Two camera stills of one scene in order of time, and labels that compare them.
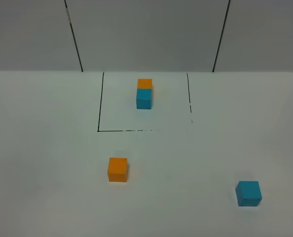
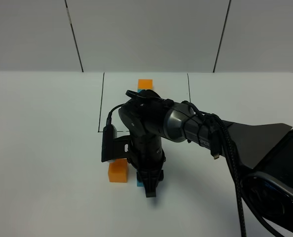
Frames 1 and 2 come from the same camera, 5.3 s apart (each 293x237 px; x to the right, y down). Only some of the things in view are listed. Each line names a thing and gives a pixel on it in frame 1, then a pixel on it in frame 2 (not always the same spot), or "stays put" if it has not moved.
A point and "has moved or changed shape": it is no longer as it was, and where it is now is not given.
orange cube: x=117 y=171 stays put
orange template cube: x=143 y=83 stays put
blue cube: x=248 y=193 has moved or changed shape
